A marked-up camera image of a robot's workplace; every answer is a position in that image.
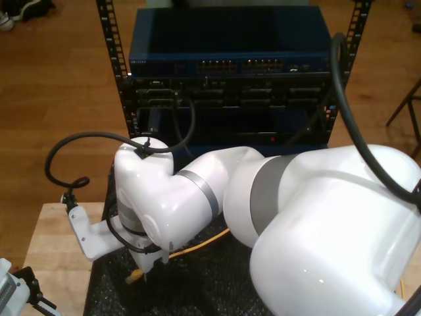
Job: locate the dark round floor object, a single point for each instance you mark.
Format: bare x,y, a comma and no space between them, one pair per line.
417,28

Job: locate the black open equipment rack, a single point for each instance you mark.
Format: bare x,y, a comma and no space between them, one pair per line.
110,39

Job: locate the small blue floor object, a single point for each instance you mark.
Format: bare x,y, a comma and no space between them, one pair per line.
408,5

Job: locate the dark sneaker white sole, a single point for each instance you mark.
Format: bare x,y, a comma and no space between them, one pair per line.
37,8
14,9

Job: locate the dark wooden chair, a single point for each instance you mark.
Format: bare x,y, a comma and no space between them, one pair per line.
408,99

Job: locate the blue network switch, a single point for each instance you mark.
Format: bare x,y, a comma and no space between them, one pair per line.
230,33

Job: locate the white shoe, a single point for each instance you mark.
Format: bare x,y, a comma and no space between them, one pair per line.
6,21

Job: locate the black bubble wrap mat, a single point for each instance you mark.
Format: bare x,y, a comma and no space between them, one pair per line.
197,289

